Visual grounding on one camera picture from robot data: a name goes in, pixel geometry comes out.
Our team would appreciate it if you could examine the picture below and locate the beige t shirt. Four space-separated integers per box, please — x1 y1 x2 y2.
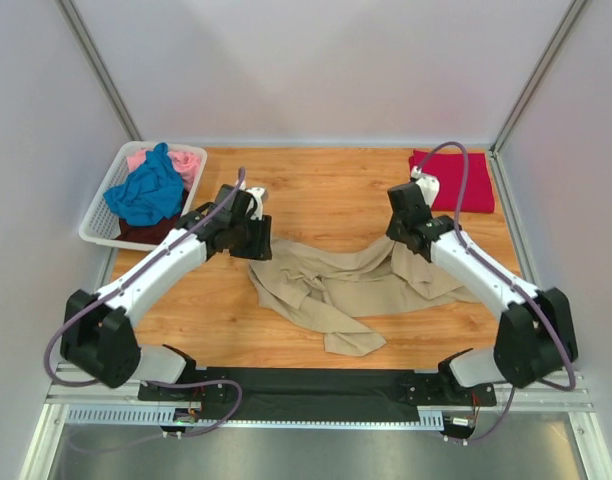
248 236 479 357

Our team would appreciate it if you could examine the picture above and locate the white plastic laundry basket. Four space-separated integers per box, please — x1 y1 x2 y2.
79 141 208 251

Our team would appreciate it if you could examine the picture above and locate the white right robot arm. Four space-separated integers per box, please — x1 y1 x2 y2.
387 181 578 391

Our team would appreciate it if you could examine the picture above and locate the folded red t shirt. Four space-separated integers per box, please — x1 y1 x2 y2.
408 150 495 214

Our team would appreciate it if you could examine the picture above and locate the aluminium frame post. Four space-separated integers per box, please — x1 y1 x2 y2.
55 0 142 141
489 0 592 154

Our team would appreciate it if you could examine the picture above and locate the left aluminium frame post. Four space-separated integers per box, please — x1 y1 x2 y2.
55 0 142 141

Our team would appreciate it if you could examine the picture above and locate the aluminium frame rail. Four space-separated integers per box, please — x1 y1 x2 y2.
44 363 595 412

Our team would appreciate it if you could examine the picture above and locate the dark maroon t shirt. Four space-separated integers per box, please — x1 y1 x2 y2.
116 187 189 245

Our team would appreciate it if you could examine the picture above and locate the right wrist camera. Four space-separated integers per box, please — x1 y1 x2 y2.
410 167 440 207

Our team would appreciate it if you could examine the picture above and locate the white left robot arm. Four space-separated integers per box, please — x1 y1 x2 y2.
59 185 272 388

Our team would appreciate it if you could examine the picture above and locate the blue crumpled t shirt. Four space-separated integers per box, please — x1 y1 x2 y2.
103 143 184 219

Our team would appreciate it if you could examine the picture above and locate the grey slotted cable duct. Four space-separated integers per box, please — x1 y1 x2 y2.
64 405 445 432

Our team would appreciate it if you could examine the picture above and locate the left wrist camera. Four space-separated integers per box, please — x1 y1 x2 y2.
245 187 268 220

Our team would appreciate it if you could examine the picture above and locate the right aluminium frame post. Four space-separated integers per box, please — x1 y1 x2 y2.
489 0 592 154

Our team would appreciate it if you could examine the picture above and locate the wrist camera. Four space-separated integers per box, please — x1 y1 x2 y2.
410 167 440 207
245 187 268 220

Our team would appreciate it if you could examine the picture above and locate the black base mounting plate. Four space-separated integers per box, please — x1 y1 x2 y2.
137 365 498 422

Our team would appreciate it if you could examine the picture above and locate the pink crumpled t shirt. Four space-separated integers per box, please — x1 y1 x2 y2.
126 149 203 191

